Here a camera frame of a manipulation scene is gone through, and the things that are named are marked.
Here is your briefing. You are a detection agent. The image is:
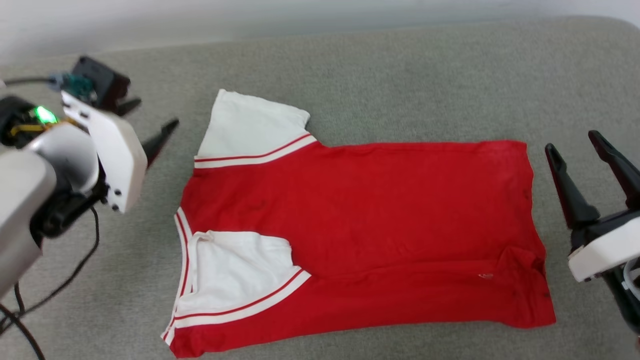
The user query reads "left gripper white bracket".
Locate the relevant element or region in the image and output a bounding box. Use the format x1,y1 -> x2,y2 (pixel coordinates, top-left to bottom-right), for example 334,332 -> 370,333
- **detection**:
0,91 -> 180,214

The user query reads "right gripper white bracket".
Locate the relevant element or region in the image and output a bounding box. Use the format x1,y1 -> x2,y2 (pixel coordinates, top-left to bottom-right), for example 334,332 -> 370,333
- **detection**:
544,130 -> 640,337

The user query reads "red shirt with white sleeves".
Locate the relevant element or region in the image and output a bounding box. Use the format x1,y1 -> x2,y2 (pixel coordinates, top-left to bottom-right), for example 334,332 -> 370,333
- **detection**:
160,89 -> 557,359

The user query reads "grey fabric sofa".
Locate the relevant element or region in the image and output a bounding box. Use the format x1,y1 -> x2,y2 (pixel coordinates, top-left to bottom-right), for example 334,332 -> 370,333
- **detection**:
0,15 -> 640,360

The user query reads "teal cable connector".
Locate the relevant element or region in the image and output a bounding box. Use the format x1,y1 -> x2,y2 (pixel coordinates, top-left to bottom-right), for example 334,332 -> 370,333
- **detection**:
49,72 -> 97,100

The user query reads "thin black cable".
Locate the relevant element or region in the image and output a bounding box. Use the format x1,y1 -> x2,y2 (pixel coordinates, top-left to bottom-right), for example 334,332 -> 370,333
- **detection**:
0,75 -> 54,87
0,282 -> 47,360
0,206 -> 101,331

